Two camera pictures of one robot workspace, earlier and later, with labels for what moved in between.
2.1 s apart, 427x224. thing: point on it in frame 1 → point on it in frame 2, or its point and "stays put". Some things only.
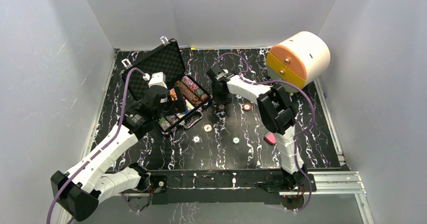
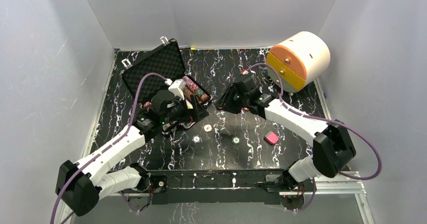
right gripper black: (218, 99) → (225, 101)
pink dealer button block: (270, 138) stays put
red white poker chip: (207, 128) stays put
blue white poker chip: (196, 139) stays put
